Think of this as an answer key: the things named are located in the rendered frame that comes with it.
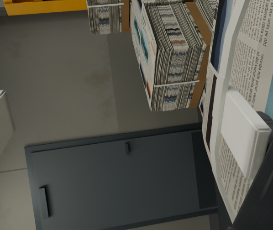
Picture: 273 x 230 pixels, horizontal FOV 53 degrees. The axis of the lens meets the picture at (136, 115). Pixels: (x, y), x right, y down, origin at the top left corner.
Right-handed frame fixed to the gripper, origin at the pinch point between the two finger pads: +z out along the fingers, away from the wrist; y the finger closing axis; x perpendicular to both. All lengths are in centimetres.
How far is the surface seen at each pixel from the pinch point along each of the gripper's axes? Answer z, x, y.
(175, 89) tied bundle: 92, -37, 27
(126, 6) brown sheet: 143, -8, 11
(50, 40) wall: 307, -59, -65
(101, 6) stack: 141, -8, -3
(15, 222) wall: 220, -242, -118
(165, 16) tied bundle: 101, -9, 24
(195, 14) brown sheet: 100, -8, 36
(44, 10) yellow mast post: 202, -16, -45
